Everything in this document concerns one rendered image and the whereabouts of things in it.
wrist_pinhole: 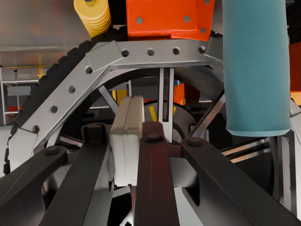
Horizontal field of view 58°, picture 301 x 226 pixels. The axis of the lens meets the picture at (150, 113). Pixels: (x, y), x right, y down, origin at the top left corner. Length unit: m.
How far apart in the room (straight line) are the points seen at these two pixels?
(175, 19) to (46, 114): 0.27
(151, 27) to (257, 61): 0.19
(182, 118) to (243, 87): 0.71
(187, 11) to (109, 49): 0.15
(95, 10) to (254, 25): 0.26
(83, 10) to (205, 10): 0.21
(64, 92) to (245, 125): 0.29
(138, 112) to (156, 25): 0.33
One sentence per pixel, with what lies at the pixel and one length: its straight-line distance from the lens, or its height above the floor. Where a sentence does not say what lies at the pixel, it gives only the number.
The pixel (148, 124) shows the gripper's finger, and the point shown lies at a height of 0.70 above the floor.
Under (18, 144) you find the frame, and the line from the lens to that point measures 0.50.
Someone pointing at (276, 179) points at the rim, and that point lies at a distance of 0.66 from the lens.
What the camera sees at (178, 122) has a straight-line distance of 1.07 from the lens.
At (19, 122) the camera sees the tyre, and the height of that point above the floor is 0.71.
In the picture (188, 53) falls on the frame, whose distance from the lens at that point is 0.49.
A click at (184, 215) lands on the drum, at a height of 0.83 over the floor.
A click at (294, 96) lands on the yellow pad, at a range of 1.12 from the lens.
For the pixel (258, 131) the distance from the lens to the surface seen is 0.38.
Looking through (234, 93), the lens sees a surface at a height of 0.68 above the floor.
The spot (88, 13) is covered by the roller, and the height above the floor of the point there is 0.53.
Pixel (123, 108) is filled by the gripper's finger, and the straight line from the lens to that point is 0.16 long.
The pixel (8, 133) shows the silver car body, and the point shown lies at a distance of 1.04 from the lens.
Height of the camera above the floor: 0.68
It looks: 2 degrees up
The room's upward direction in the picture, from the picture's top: 177 degrees clockwise
